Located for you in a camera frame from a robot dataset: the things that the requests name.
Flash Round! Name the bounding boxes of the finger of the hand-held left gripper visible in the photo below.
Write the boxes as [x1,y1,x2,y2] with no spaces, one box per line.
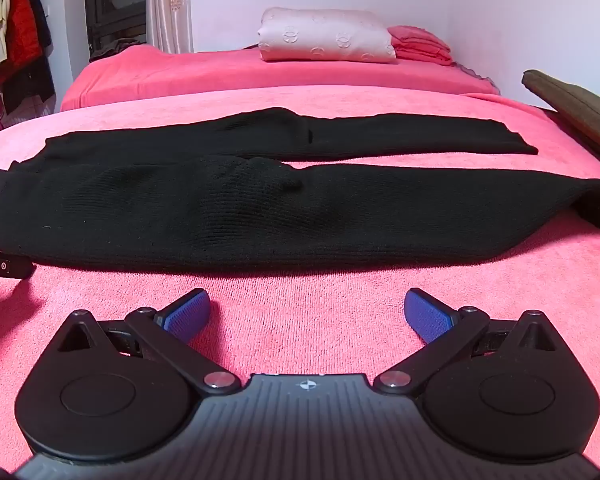
[0,247,35,281]

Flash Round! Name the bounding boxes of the beige lace curtain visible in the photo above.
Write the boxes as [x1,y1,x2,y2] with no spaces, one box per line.
[145,0,195,54]

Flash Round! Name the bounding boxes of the pink covered bed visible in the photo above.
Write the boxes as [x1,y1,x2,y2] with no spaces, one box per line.
[60,44,501,112]

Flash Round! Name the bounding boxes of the pink fleece blanket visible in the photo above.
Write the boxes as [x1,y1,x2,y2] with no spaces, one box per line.
[0,85,600,480]

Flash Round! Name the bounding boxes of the dark crumpled cloth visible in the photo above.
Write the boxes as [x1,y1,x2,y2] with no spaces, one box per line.
[89,39,137,64]

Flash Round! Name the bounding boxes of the dark framed window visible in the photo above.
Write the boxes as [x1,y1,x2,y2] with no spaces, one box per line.
[84,0,148,51]

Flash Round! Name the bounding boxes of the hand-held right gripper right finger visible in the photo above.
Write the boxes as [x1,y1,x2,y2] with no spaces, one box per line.
[374,288,556,395]

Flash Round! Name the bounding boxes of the brown cushion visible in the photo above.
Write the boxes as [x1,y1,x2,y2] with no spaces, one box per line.
[521,69,600,166]

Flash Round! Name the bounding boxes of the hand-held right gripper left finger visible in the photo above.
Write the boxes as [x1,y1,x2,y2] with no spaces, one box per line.
[57,288,242,395]

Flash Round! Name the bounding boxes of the red jacket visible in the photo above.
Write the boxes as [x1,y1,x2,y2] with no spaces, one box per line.
[4,0,44,83]

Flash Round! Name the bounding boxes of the white embroidered pillow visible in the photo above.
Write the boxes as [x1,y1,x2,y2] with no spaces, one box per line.
[257,7,398,64]

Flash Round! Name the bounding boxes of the black knit pants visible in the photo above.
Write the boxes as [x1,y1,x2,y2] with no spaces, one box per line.
[0,107,600,275]

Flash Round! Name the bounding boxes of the folded pink blanket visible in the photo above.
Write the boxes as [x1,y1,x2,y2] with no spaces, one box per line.
[387,25,455,66]

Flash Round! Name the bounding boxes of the rack of hanging clothes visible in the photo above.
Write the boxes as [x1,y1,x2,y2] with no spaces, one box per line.
[2,0,57,113]

